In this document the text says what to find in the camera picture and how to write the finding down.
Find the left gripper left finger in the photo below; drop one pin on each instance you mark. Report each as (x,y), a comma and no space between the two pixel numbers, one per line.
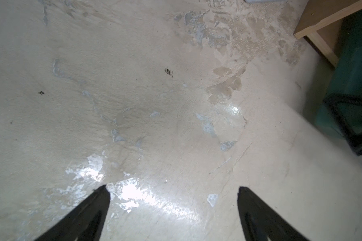
(85,222)

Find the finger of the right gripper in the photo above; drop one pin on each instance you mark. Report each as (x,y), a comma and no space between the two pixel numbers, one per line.
(345,111)

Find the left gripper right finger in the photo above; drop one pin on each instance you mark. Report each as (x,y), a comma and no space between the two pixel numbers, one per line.
(260,222)

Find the dark green pencil case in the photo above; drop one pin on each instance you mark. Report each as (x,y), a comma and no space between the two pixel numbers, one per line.
(347,77)

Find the wooden three-tier shelf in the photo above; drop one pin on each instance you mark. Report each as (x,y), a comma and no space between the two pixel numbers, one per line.
(322,22)

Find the white calculator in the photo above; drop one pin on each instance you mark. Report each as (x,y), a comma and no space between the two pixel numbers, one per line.
(261,1)

